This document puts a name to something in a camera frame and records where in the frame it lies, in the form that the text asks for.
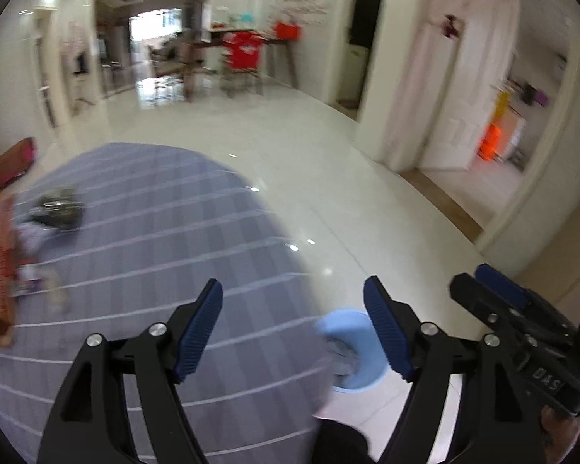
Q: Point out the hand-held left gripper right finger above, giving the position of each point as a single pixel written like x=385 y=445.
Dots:
x=386 y=328

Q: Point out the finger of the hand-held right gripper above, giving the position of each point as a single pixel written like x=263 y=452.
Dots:
x=473 y=297
x=502 y=285

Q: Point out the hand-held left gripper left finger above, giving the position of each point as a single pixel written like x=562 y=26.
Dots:
x=200 y=328

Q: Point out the pale blue ribbed wastebasket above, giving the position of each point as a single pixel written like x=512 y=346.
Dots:
x=348 y=324

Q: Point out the beige wrapper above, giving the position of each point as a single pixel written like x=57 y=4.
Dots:
x=58 y=295

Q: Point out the purple white small wrapper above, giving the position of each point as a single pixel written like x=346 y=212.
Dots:
x=29 y=280

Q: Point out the dark wrapper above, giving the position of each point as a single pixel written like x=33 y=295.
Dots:
x=58 y=210

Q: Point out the person's right hand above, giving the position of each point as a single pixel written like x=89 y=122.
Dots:
x=560 y=435

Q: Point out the round table checked grey tablecloth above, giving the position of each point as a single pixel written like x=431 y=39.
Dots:
x=174 y=232

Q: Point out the person's dark clothed knee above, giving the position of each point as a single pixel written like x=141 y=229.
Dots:
x=343 y=444

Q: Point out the orange plastic stool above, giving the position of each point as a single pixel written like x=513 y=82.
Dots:
x=491 y=142

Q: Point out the yellow plastic box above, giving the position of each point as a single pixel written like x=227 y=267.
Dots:
x=502 y=106

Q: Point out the white panel door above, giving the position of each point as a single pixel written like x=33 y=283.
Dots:
x=469 y=82

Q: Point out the pink floral door curtain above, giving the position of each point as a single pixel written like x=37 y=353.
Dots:
x=406 y=82

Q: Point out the red brown cushioned bench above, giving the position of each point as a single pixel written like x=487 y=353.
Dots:
x=19 y=157

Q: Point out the white appliance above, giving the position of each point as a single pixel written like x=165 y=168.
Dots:
x=357 y=72

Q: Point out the wooden dining chair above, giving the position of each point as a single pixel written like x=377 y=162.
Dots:
x=241 y=77

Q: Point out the dark red bow tieback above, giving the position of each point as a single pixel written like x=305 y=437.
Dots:
x=453 y=25

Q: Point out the wooden coat stand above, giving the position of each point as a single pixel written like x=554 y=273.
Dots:
x=82 y=82

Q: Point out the red garment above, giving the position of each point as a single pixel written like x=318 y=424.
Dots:
x=241 y=48

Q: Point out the dark wooden dining table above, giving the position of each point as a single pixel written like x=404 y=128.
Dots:
x=203 y=43

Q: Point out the red bag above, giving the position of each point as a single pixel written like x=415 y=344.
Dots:
x=288 y=31

